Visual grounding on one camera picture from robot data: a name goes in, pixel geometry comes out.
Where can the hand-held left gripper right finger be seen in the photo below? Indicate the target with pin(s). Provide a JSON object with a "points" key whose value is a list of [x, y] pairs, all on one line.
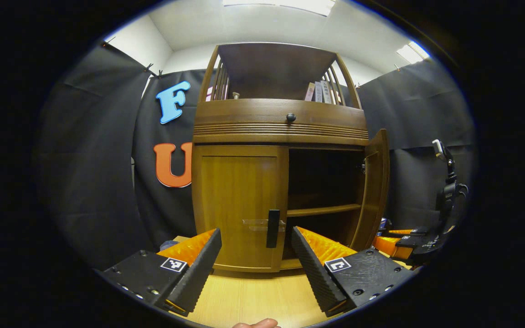
{"points": [[317, 273]]}

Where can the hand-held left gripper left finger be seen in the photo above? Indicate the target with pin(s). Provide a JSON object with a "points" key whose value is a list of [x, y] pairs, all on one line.
{"points": [[198, 278]]}

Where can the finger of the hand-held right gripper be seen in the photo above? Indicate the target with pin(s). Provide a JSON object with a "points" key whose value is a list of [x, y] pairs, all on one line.
{"points": [[417, 231], [408, 242]]}

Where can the wooden shoe cabinet door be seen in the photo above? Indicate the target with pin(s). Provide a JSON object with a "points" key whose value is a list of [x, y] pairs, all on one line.
{"points": [[376, 191], [235, 196]]}

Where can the wooden double-door shoe cabinet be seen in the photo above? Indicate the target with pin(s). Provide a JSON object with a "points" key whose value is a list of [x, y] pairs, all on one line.
{"points": [[271, 68]]}

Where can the wooden cabinet inner shelf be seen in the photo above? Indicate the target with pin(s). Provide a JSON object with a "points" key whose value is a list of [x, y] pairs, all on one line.
{"points": [[321, 210]]}

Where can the metal door hinge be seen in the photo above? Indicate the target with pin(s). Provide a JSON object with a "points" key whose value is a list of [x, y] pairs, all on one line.
{"points": [[362, 166]]}

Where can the dark blue book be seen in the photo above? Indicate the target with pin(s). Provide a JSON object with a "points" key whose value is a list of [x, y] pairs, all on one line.
{"points": [[384, 223]]}

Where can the black round drawer knob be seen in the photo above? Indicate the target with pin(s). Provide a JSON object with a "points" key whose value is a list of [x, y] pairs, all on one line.
{"points": [[291, 117]]}

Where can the black backdrop cloth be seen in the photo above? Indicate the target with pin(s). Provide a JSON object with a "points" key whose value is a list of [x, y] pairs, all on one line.
{"points": [[89, 159]]}

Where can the light grey book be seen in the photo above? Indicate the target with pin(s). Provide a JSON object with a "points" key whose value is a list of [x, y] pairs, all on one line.
{"points": [[326, 93], [318, 92]]}

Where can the pale pink book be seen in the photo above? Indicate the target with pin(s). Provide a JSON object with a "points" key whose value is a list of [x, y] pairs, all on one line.
{"points": [[310, 92]]}

